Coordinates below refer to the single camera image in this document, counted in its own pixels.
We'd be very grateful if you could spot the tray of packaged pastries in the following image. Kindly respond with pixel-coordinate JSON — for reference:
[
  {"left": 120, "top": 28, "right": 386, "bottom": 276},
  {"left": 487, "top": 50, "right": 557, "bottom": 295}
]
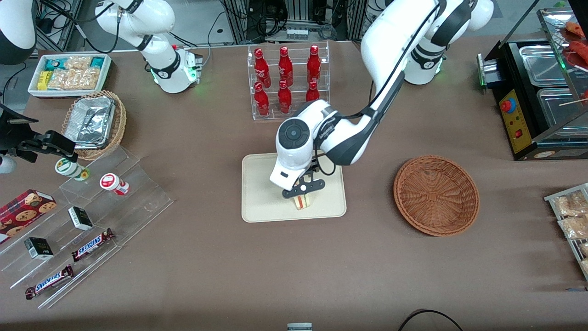
[{"left": 544, "top": 183, "right": 588, "bottom": 282}]

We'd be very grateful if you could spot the brown wicker basket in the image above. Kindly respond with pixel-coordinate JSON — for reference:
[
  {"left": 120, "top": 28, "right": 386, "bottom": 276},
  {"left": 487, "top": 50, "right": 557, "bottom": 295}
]
[{"left": 393, "top": 155, "right": 480, "bottom": 237}]

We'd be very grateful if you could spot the Snickers chocolate bar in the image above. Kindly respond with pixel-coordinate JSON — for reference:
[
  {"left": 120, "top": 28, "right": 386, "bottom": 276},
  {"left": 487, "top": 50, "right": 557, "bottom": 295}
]
[
  {"left": 25, "top": 264, "right": 74, "bottom": 300},
  {"left": 71, "top": 228, "right": 115, "bottom": 263}
]

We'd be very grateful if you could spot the clear rice cracker bag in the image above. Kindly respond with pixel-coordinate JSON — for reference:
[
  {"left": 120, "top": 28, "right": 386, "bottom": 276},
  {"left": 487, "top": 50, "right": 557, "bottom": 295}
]
[
  {"left": 64, "top": 56, "right": 92, "bottom": 70},
  {"left": 47, "top": 68, "right": 101, "bottom": 91}
]

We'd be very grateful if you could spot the small black carton box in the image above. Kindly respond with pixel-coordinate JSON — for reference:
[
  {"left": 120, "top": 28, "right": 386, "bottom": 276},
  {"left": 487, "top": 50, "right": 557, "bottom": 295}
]
[
  {"left": 68, "top": 206, "right": 94, "bottom": 231},
  {"left": 24, "top": 237, "right": 54, "bottom": 260}
]

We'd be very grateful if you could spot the red lidded yogurt cup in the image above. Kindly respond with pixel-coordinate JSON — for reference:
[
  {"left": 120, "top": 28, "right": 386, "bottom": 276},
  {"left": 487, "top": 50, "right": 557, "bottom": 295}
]
[{"left": 100, "top": 173, "right": 130, "bottom": 196}]

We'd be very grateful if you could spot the silver foil pack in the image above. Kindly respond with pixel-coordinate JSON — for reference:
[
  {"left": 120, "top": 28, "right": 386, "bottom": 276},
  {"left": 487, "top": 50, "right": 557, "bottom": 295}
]
[{"left": 63, "top": 96, "right": 116, "bottom": 148}]

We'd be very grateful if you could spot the steel food pan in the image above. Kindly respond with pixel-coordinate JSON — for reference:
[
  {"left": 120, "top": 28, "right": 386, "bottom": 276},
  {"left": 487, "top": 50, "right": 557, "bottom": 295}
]
[
  {"left": 519, "top": 45, "right": 570, "bottom": 87},
  {"left": 537, "top": 86, "right": 588, "bottom": 131}
]

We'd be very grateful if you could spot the black food warmer appliance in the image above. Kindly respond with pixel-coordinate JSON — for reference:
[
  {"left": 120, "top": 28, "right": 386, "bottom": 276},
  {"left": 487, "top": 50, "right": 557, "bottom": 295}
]
[{"left": 477, "top": 0, "right": 588, "bottom": 161}]

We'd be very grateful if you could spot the red tartan cookie box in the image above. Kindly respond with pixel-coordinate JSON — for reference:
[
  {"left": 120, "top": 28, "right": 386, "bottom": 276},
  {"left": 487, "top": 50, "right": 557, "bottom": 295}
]
[{"left": 0, "top": 189, "right": 57, "bottom": 244}]

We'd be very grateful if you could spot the cream plastic tray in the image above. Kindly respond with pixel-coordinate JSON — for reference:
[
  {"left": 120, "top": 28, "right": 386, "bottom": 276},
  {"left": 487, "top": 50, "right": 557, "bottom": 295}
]
[{"left": 241, "top": 152, "right": 347, "bottom": 223}]

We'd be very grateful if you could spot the grey arm base connector box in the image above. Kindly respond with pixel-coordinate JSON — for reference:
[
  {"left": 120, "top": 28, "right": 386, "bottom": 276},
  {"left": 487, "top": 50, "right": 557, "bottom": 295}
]
[{"left": 183, "top": 48, "right": 204, "bottom": 84}]

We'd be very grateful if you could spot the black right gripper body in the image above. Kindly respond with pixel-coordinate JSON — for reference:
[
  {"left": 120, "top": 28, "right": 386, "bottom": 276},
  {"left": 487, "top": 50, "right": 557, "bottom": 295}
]
[{"left": 0, "top": 104, "right": 40, "bottom": 157}]

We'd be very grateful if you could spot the green sunflower lidded cup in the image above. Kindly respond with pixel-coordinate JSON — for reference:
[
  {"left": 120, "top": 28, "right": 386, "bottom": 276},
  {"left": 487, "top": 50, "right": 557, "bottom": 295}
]
[{"left": 55, "top": 158, "right": 90, "bottom": 181}]

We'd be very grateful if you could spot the light wicker basket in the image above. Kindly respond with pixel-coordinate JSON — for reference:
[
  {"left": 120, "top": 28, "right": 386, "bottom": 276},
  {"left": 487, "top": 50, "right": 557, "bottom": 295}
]
[{"left": 61, "top": 90, "right": 127, "bottom": 161}]

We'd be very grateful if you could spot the black looped cable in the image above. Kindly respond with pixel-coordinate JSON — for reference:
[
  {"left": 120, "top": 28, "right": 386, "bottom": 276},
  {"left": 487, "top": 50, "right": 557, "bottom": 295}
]
[{"left": 397, "top": 309, "right": 464, "bottom": 331}]

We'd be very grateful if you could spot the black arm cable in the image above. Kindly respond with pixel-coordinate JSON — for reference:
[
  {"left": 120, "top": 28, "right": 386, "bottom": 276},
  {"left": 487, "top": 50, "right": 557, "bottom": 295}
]
[{"left": 312, "top": 0, "right": 441, "bottom": 177}]

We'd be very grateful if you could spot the clear acrylic tiered shelf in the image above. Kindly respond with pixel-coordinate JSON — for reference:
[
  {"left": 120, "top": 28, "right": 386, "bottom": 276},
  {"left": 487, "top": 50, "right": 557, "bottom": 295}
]
[{"left": 0, "top": 145, "right": 174, "bottom": 309}]

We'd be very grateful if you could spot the clear acrylic bottle rack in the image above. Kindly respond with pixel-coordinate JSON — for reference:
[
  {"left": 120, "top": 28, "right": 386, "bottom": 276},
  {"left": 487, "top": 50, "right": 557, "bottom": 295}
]
[{"left": 247, "top": 40, "right": 331, "bottom": 121}]

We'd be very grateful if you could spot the white snack bin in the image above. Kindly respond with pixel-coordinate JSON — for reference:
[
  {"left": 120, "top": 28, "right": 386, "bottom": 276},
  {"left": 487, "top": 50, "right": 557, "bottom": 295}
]
[{"left": 28, "top": 53, "right": 113, "bottom": 99}]

